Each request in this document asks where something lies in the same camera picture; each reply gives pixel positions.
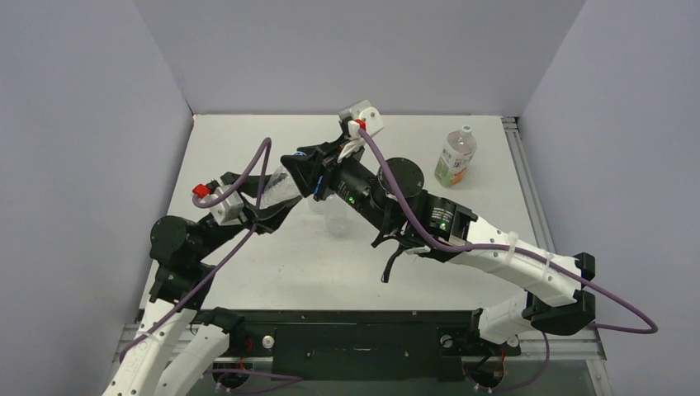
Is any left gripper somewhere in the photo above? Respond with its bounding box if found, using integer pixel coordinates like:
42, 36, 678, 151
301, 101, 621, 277
192, 172, 300, 260

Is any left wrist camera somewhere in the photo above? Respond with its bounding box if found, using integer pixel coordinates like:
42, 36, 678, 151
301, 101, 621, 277
192, 184, 246, 226

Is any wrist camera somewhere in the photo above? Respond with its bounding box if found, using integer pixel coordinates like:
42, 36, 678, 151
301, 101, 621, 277
192, 184, 246, 226
337, 99, 385, 163

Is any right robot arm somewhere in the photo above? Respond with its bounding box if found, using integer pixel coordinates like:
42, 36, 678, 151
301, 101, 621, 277
281, 143, 596, 352

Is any green orange label bottle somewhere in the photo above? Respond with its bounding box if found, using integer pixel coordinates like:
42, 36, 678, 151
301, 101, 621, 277
434, 125, 478, 187

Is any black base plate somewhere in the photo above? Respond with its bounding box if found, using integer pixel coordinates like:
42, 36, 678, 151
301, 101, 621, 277
194, 309, 521, 382

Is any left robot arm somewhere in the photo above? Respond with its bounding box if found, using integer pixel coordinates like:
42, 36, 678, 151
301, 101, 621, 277
104, 167, 302, 395

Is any aluminium rail frame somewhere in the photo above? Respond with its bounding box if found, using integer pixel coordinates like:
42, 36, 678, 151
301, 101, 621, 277
103, 115, 613, 396

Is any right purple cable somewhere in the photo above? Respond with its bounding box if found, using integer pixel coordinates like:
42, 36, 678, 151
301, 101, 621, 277
356, 128, 659, 394

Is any clear bottle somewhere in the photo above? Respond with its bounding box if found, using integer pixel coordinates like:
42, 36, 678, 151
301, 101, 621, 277
259, 165, 301, 210
324, 195, 349, 238

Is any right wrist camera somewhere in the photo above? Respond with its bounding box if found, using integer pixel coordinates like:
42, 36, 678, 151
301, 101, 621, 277
337, 99, 385, 163

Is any blue label bottle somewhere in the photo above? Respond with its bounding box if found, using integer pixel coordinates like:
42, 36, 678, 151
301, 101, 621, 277
306, 179, 326, 215

